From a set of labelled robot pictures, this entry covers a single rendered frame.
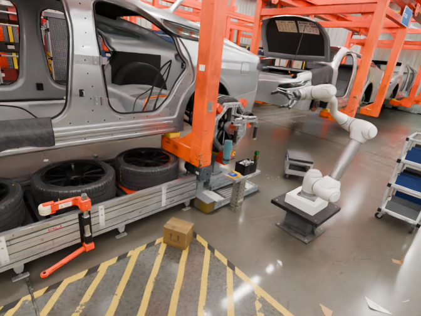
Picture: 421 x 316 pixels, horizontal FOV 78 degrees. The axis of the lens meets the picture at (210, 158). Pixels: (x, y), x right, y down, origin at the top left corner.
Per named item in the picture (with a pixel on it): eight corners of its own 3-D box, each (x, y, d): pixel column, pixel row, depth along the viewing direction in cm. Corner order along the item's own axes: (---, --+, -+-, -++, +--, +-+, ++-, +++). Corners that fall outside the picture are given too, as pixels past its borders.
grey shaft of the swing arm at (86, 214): (93, 244, 214) (88, 190, 196) (95, 247, 211) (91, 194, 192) (81, 249, 208) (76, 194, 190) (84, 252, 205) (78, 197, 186)
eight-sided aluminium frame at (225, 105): (239, 145, 326) (245, 101, 306) (243, 146, 321) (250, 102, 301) (207, 152, 289) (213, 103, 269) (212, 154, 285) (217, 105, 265)
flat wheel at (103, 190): (73, 227, 198) (70, 200, 189) (15, 202, 220) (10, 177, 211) (130, 191, 255) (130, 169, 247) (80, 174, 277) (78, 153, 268)
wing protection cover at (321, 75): (316, 89, 558) (322, 64, 539) (329, 92, 538) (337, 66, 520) (300, 90, 510) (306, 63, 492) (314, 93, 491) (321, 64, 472)
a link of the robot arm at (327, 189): (320, 195, 249) (337, 207, 230) (308, 191, 243) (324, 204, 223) (364, 121, 231) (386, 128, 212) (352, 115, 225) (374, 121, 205)
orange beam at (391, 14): (400, 27, 604) (402, 21, 600) (405, 27, 598) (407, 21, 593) (378, 12, 486) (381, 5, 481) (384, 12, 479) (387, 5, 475)
